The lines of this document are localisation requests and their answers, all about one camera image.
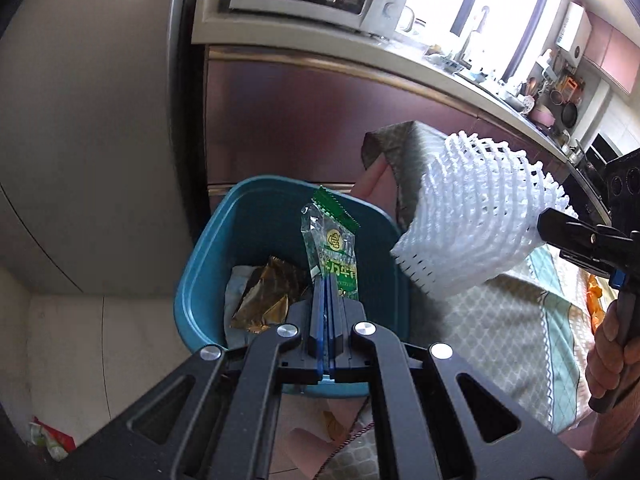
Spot green clear snack wrapper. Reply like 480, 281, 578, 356
300, 186, 360, 300

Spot white foam fruit net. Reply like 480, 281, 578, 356
390, 131, 576, 300

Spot pink sleeved right forearm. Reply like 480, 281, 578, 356
582, 398, 639, 476

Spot teal plastic trash bin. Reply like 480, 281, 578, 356
173, 174, 411, 400

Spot person's right hand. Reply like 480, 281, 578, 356
586, 301, 639, 399

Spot golden snack wrapper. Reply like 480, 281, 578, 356
229, 257, 307, 334

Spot patterned tablecloth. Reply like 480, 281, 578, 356
319, 120, 601, 480

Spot dark red base cabinets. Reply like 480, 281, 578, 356
203, 44, 612, 221

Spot white water heater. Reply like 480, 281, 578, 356
555, 2, 592, 68

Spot colourful packets on floor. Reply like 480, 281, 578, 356
28, 417, 76, 462

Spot pink wall cabinet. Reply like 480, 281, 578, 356
584, 12, 639, 94

